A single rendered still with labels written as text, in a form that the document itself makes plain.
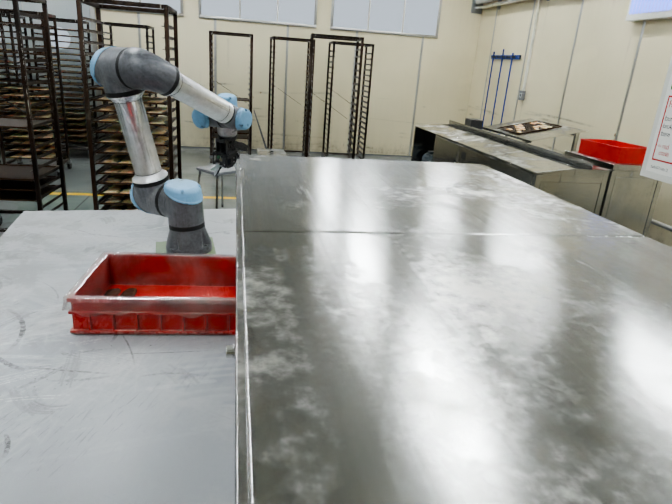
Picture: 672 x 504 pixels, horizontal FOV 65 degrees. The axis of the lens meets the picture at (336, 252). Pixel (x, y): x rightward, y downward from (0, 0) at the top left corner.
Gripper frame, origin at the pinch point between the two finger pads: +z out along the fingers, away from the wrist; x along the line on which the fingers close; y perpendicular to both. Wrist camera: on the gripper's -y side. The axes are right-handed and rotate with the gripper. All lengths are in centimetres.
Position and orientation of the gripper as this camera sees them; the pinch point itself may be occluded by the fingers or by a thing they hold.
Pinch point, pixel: (231, 180)
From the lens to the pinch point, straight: 222.0
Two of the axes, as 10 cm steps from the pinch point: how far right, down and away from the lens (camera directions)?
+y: -4.3, 4.4, -7.9
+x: 9.0, 3.0, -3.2
